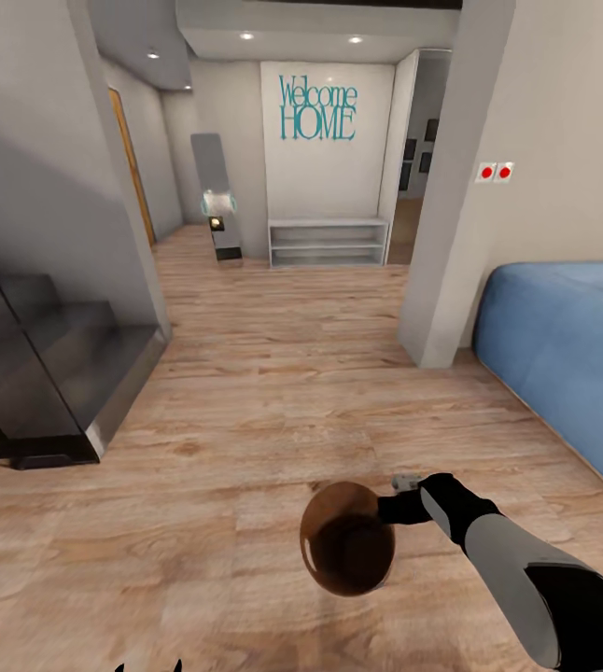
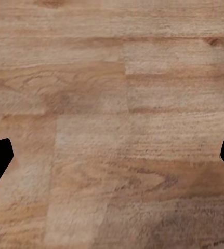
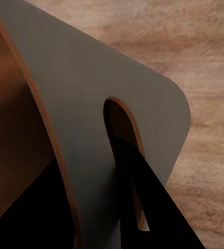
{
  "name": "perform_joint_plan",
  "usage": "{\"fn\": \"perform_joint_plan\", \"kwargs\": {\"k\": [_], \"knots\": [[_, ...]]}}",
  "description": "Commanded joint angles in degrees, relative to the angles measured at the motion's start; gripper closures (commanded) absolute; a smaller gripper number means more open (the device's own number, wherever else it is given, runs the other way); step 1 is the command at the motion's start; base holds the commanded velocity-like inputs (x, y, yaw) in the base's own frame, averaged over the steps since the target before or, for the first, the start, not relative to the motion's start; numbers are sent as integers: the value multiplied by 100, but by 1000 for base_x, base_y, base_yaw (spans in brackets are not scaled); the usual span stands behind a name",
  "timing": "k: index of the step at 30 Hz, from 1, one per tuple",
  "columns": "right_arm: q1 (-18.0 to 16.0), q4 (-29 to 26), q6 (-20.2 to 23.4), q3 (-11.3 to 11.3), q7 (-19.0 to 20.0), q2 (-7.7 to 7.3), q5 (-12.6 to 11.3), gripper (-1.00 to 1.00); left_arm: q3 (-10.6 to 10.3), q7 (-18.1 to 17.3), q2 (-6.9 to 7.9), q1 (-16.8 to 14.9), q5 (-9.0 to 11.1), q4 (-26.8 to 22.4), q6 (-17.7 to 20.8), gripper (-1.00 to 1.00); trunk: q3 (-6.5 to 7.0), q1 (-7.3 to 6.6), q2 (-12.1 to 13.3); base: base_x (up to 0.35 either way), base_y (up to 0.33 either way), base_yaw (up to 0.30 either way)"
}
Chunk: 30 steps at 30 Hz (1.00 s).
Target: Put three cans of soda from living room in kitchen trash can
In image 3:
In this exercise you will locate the trash can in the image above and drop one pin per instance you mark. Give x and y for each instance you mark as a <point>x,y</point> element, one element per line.
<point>67,95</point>

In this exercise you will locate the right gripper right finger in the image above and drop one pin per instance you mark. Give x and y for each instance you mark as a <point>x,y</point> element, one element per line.
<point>168,227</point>

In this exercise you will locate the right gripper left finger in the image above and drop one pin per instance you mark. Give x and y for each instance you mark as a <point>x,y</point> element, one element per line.
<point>40,218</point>

